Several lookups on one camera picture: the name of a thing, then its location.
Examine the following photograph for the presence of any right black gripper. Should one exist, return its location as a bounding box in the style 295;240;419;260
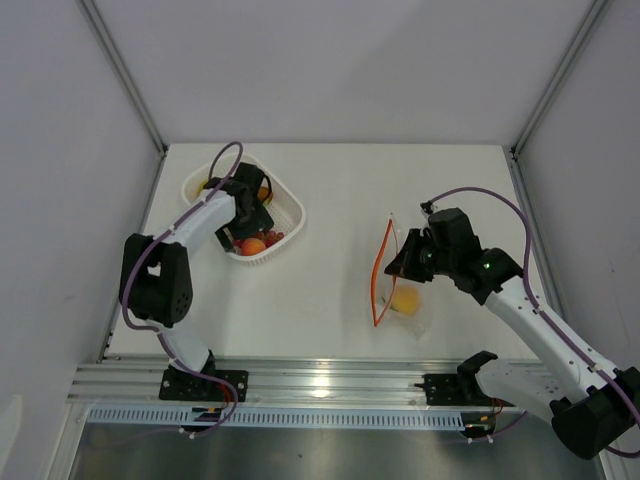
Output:
384;229;456;284

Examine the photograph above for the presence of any red grape bunch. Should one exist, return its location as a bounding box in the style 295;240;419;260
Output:
233;230;285;249

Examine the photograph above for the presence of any red orange peach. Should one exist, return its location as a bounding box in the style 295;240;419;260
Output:
240;238;266;257

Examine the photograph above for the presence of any orange fruit with leaf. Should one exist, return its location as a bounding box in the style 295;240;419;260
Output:
390;285;421;316

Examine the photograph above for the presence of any clear zip top bag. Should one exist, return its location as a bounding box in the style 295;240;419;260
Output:
369;213;434;341

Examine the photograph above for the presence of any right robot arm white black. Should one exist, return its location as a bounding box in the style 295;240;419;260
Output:
384;208;639;460

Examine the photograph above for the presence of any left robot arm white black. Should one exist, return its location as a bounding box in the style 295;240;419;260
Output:
119;162;274;400

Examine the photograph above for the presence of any brown kiwi fruit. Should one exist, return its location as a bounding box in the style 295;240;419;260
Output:
258;186;274;205

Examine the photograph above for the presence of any white perforated plastic basket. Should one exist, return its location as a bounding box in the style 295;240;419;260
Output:
180;155;307;266

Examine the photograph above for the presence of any green yellow mango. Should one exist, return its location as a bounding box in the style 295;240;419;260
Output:
196;180;208;198

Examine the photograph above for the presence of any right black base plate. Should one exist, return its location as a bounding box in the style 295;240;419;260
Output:
413;373;486;406

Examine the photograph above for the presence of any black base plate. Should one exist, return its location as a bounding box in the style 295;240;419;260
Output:
413;373;486;406
158;367;249;402

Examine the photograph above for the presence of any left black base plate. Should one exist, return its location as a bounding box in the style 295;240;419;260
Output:
158;367;249;402

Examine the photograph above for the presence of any aluminium mounting rail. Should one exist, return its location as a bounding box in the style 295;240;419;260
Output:
67;356;461;409

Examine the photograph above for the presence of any white slotted cable duct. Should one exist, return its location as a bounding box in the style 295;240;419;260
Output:
87;405;489;431

